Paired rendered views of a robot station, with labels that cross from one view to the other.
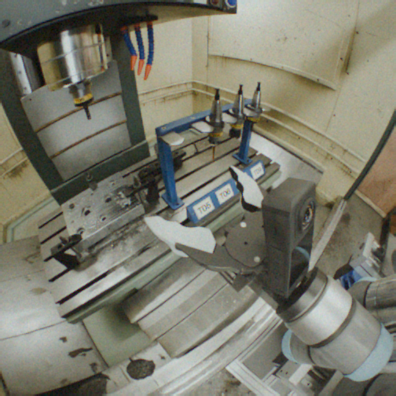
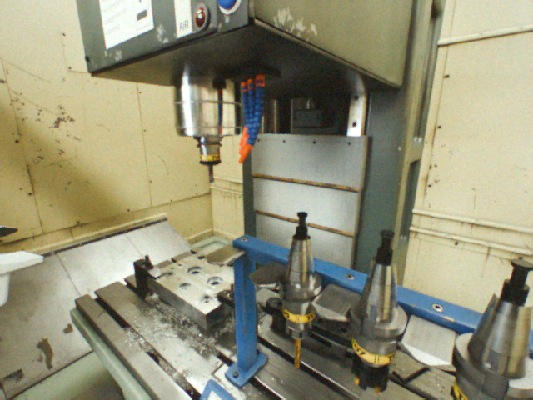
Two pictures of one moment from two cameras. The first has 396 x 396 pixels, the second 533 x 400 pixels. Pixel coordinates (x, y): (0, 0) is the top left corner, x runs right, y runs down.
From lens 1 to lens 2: 0.57 m
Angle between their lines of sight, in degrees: 71
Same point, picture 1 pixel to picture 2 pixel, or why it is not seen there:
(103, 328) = (81, 377)
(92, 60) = (191, 118)
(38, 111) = (261, 157)
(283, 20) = not seen: outside the picture
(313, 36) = not seen: outside the picture
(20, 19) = (92, 59)
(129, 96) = (377, 203)
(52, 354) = (44, 319)
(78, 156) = (280, 233)
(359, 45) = not seen: outside the picture
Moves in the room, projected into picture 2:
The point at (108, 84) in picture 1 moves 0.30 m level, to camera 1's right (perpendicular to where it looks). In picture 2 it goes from (342, 168) to (405, 188)
